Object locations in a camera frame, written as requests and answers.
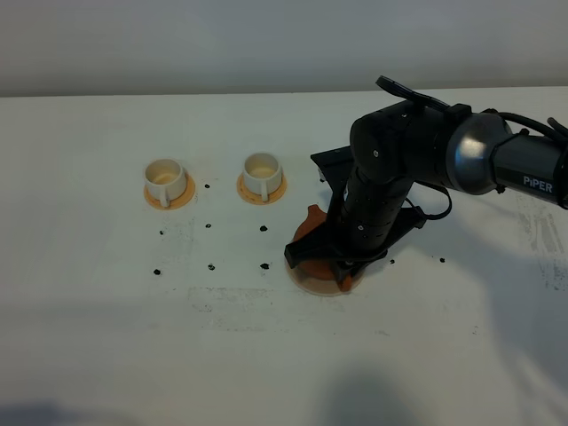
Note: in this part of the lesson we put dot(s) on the right orange coaster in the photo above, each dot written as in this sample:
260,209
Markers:
256,199

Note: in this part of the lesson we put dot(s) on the right white teacup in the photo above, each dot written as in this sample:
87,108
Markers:
262,175

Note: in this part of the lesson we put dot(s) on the orange coaster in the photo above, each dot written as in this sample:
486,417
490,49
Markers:
256,199
177,203

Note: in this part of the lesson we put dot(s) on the white teacup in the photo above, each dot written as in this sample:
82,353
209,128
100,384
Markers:
262,175
165,181

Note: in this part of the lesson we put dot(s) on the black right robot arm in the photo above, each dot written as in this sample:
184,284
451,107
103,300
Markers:
443,148

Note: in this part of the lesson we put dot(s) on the left white teacup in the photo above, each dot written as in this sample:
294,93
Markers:
165,181

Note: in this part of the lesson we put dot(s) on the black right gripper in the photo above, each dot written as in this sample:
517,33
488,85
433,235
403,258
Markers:
365,222

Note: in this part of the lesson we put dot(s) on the beige round teapot coaster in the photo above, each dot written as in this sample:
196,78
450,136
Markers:
316,278

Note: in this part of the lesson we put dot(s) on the brown clay teapot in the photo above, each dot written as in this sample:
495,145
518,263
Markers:
315,217

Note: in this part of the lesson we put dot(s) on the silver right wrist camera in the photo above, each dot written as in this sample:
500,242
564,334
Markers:
334,166

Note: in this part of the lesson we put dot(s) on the left orange coaster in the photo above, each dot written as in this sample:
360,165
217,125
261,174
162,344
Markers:
177,203

